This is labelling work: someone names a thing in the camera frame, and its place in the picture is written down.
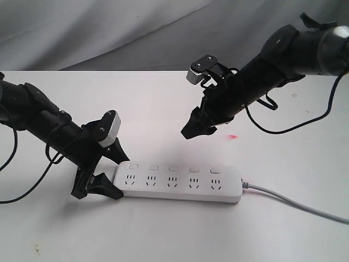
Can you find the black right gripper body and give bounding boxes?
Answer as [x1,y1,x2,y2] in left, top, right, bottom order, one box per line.
[198,72,247,127]

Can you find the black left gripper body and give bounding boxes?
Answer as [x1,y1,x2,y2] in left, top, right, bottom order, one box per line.
[65,120,103,198]

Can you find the white five-outlet power strip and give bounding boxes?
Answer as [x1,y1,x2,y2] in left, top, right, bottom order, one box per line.
[113,161,243,204]

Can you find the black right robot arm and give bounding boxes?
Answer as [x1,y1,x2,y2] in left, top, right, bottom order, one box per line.
[181,13,348,139]

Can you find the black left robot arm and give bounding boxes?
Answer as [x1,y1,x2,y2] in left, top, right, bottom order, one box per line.
[1,80,129,199]

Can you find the grey backdrop cloth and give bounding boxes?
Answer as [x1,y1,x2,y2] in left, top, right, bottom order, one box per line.
[1,1,348,70]

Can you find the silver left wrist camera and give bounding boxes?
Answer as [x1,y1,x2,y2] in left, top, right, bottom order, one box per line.
[98,110,121,148]

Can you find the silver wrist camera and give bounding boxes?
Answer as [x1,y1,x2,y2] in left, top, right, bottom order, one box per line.
[186,55,225,85]
[98,110,121,148]

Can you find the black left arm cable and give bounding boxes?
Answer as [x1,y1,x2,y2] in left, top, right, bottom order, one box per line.
[0,109,82,204]

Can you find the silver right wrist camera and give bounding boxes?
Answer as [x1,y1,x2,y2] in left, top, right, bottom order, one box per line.
[186,55,225,85]

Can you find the grey power cable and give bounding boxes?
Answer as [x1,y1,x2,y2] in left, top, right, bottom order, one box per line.
[239,177,349,225]

